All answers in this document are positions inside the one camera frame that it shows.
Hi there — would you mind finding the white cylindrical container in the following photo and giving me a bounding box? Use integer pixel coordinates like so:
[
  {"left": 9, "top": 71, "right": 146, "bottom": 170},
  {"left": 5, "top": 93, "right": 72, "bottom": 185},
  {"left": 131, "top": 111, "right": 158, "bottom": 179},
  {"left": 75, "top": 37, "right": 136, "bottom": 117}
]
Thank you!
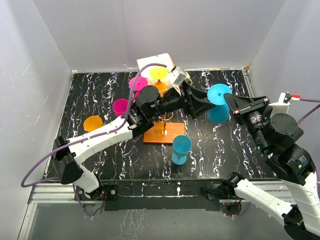
[{"left": 136, "top": 53, "right": 175, "bottom": 80}]

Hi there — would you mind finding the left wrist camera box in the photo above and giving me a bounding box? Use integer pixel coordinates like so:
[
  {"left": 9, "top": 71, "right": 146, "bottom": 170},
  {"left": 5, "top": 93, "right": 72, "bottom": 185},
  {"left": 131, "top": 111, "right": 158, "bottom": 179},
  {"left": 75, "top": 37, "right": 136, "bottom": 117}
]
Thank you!
[{"left": 169, "top": 66, "right": 189, "bottom": 94}]

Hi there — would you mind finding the gold wire wine glass rack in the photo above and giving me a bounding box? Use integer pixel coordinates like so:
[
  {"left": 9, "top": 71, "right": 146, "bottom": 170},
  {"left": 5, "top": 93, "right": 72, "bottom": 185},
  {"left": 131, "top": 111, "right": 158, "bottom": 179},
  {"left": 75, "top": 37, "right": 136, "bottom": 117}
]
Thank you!
[{"left": 143, "top": 112, "right": 186, "bottom": 145}]

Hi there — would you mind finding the pink wine glass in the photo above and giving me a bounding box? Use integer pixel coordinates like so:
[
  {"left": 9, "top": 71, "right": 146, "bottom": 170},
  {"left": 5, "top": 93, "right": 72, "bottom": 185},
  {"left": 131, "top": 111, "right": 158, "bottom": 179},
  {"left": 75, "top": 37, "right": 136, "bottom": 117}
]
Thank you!
[
  {"left": 133, "top": 76, "right": 148, "bottom": 100},
  {"left": 112, "top": 98, "right": 129, "bottom": 117}
]

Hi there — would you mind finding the blue wine glass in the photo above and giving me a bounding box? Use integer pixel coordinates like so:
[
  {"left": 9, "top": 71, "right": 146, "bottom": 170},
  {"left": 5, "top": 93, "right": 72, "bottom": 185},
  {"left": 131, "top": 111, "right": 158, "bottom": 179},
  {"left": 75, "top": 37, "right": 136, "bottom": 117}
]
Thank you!
[
  {"left": 206, "top": 83, "right": 232, "bottom": 124},
  {"left": 171, "top": 135, "right": 192, "bottom": 165}
]

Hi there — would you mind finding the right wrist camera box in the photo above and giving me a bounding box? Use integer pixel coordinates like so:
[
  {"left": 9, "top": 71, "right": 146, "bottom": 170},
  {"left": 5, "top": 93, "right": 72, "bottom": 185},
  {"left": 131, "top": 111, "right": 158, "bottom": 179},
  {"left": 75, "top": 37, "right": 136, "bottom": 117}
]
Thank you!
[{"left": 269, "top": 91, "right": 301, "bottom": 115}]

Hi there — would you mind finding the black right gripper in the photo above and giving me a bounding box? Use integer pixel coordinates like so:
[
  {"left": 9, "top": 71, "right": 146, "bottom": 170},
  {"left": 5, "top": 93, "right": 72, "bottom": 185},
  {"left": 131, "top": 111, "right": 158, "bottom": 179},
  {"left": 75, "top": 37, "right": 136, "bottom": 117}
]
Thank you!
[{"left": 222, "top": 93, "right": 269, "bottom": 153}]

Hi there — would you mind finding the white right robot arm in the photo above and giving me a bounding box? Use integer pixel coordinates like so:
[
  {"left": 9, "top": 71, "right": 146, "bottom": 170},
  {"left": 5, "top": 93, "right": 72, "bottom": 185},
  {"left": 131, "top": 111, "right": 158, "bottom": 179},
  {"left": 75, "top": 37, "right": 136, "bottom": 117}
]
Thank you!
[{"left": 221, "top": 92, "right": 320, "bottom": 240}]

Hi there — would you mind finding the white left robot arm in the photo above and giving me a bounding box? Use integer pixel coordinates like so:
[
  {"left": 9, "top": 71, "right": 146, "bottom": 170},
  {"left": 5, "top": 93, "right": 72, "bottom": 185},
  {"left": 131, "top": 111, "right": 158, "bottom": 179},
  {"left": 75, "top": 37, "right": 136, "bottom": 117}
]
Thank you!
[{"left": 52, "top": 81, "right": 215, "bottom": 200}]

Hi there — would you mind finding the orange wine glass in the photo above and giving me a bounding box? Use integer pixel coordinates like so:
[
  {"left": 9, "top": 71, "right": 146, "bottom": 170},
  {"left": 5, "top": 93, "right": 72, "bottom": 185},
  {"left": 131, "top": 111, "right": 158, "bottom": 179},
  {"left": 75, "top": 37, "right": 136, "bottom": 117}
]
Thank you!
[
  {"left": 149, "top": 66, "right": 168, "bottom": 92},
  {"left": 83, "top": 115, "right": 104, "bottom": 132}
]

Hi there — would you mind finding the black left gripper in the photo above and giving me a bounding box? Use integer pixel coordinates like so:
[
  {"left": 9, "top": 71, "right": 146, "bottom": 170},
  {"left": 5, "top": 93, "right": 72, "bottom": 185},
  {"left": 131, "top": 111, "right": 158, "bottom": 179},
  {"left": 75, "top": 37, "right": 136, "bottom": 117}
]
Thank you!
[{"left": 149, "top": 81, "right": 215, "bottom": 120}]

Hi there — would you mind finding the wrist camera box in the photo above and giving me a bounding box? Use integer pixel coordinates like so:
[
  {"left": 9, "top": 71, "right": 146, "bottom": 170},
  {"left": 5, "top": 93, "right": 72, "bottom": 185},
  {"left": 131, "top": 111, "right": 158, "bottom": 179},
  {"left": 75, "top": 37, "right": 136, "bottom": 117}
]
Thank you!
[
  {"left": 169, "top": 66, "right": 189, "bottom": 94},
  {"left": 269, "top": 91, "right": 301, "bottom": 115}
]

